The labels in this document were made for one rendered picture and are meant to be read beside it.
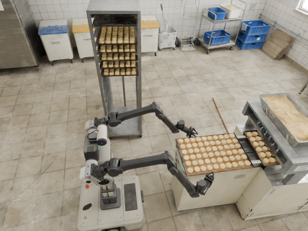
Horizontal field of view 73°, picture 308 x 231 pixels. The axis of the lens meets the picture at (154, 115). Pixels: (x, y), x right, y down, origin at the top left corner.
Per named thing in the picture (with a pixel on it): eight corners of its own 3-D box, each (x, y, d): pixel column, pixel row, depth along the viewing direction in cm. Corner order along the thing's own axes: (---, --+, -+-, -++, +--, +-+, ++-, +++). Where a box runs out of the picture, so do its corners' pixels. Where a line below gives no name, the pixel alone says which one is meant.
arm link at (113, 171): (172, 146, 139) (174, 158, 131) (174, 160, 147) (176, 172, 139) (107, 158, 141) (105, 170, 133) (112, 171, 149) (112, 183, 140)
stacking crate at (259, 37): (255, 35, 567) (258, 27, 553) (264, 41, 539) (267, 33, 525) (235, 36, 555) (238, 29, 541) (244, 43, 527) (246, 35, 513)
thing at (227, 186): (222, 179, 268) (246, 134, 206) (233, 206, 243) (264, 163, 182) (170, 186, 259) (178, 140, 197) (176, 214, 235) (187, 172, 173)
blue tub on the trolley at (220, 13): (217, 13, 502) (218, 7, 491) (225, 19, 475) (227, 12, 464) (206, 14, 495) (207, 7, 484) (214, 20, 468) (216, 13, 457)
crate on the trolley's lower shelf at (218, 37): (220, 36, 555) (222, 29, 541) (229, 42, 530) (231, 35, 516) (202, 39, 538) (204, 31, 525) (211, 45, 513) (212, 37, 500)
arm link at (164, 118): (152, 107, 180) (155, 117, 173) (158, 104, 178) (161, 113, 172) (171, 127, 213) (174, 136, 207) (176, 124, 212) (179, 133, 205)
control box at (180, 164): (177, 156, 207) (179, 148, 198) (183, 178, 190) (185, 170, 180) (174, 157, 207) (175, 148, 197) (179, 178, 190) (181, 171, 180)
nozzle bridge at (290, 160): (264, 122, 228) (277, 98, 204) (308, 182, 176) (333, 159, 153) (236, 124, 223) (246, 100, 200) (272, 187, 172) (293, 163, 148)
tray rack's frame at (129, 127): (143, 138, 309) (142, 10, 186) (108, 140, 304) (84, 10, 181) (140, 110, 354) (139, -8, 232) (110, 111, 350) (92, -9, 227)
